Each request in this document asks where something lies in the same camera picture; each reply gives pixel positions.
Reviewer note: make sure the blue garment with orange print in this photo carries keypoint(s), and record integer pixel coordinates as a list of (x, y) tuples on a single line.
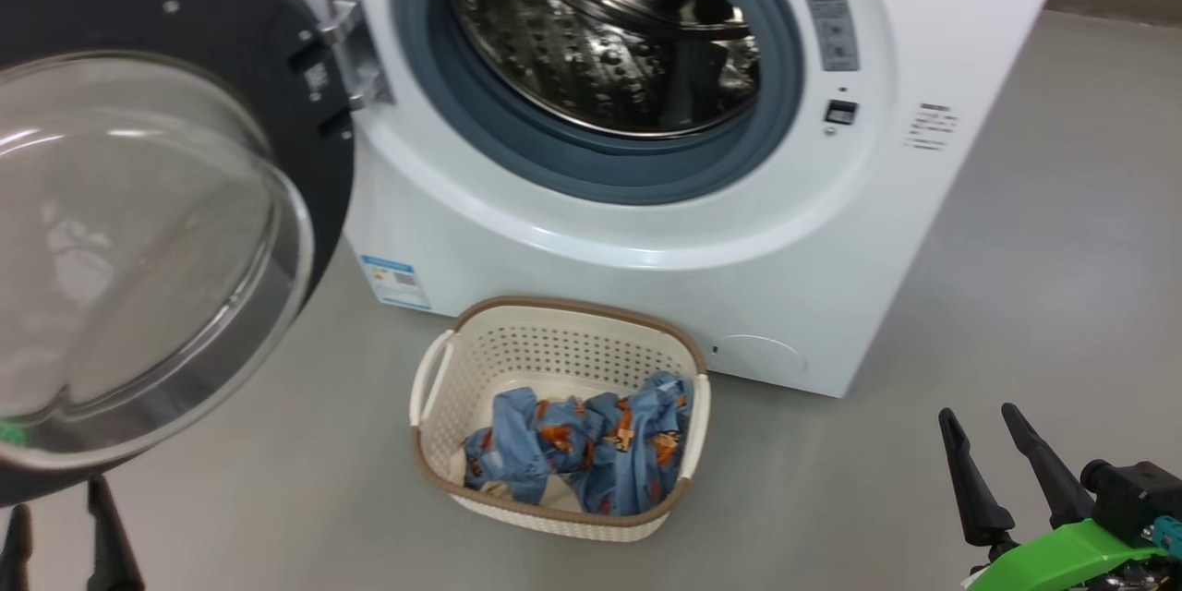
[(637, 452), (517, 448)]

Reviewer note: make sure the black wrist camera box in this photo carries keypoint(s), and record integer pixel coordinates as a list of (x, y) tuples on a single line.
[(1131, 494)]

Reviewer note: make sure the grey warning label sticker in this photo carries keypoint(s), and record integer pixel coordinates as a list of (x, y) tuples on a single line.
[(829, 23)]

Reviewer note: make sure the metal door hinge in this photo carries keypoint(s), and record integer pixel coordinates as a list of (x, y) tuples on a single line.
[(355, 37)]

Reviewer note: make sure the blue energy label sticker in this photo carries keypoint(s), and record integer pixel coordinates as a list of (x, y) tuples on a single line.
[(395, 282)]

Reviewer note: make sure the small printed text sticker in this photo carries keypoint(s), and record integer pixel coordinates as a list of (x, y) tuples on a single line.
[(931, 126)]

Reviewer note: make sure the round white filter cover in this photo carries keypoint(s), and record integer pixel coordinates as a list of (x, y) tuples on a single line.
[(762, 360)]

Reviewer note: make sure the white Hisense washing machine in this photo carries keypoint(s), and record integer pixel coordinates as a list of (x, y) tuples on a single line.
[(831, 259)]

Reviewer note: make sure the black door latch socket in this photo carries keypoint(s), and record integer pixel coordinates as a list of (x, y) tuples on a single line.
[(840, 113)]

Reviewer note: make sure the black round glass washer door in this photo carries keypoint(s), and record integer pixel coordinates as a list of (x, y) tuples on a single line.
[(138, 240)]

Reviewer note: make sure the cream perforated laundry basket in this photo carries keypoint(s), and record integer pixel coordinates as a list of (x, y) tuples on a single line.
[(554, 346)]

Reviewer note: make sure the stainless steel washer drum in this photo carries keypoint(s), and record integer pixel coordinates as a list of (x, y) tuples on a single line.
[(591, 37)]

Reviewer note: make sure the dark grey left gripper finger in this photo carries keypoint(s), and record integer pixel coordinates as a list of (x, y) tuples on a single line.
[(113, 545), (17, 554)]

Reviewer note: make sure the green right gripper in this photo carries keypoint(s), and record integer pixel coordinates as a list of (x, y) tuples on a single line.
[(1071, 559)]

